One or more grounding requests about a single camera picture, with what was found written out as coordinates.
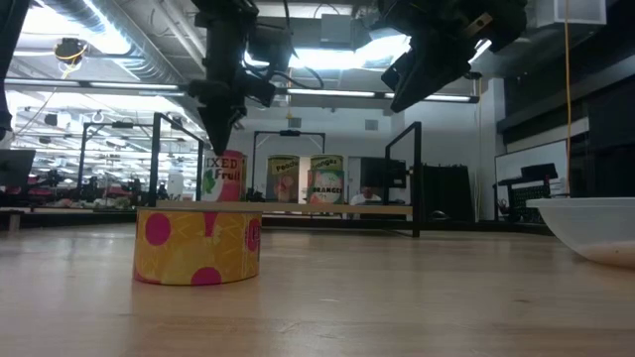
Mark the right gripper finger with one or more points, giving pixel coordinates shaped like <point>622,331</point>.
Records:
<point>404,72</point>
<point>436,74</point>

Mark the tall mixed fruit can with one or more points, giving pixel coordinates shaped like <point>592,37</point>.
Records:
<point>223,176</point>

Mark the tall peaches can blue base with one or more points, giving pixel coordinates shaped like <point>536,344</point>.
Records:
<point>283,178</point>

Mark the short mandarin oranges can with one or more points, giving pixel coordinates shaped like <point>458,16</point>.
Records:
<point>326,187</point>

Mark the short yellow pink-dotted can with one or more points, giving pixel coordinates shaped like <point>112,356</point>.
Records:
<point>198,248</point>

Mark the long LED light bar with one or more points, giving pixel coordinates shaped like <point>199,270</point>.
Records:
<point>332,92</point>

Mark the black monitor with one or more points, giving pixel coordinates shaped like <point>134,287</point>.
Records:
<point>377,171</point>

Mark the white ceiling unit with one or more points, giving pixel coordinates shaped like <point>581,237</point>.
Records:
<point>575,10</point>

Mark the black cabinet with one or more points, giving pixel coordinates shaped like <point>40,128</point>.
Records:
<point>446,193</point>

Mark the whiteboard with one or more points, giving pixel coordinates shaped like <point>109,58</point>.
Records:
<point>536,154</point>

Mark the person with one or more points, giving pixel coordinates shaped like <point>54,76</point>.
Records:
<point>366,198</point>

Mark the round black ceiling device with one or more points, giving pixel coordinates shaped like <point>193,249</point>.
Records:
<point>70,49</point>

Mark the dark angled monitor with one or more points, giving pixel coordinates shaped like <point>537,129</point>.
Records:
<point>17,166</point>

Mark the white translucent bowl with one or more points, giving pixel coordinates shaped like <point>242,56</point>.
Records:
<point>590,228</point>

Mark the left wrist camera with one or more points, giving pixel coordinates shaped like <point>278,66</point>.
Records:
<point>270,47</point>

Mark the grey wall vent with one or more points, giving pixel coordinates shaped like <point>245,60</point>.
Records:
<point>294,122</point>
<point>371,124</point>

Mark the black background rig frame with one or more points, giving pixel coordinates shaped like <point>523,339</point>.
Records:
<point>121,124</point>

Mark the wooden shelf with black frame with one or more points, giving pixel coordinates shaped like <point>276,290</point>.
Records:
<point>322,208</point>

